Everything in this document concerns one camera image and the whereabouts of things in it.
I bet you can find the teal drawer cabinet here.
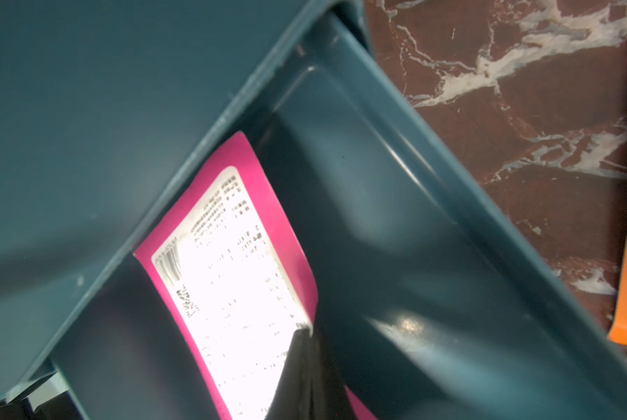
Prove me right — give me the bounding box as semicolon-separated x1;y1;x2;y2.
0;1;369;419

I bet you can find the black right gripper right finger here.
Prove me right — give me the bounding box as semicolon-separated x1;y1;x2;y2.
310;327;357;420

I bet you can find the pink seed bag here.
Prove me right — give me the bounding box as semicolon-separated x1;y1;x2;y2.
135;133;372;419

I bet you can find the teal drawer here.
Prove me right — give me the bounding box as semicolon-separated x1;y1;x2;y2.
50;12;627;420

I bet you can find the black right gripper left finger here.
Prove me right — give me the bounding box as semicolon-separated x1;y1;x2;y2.
266;329;313;420

